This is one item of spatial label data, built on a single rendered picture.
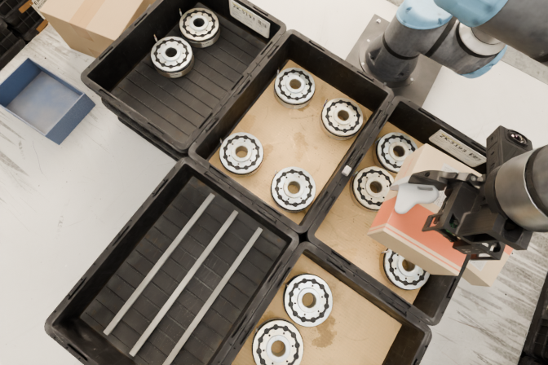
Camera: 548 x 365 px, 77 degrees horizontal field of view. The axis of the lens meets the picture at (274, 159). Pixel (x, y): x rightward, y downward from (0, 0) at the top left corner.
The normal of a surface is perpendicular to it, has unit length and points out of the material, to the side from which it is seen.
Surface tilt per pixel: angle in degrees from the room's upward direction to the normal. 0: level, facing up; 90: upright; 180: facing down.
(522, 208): 90
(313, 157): 0
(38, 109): 0
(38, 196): 0
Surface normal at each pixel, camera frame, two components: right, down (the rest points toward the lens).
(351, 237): 0.06, -0.29
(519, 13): -0.47, 0.71
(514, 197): -0.96, 0.23
